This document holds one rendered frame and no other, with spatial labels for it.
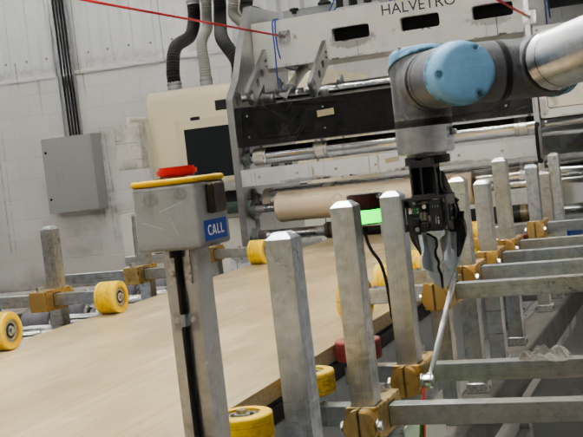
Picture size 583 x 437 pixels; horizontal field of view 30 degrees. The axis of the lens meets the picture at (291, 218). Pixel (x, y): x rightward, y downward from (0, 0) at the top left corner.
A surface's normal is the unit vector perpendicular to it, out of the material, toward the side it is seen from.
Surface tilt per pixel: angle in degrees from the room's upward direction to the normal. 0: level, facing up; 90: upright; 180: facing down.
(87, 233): 90
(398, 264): 90
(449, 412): 90
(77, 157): 90
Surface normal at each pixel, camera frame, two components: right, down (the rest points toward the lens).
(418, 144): -0.36, 0.09
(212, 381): 0.93, -0.08
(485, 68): 0.18, 0.04
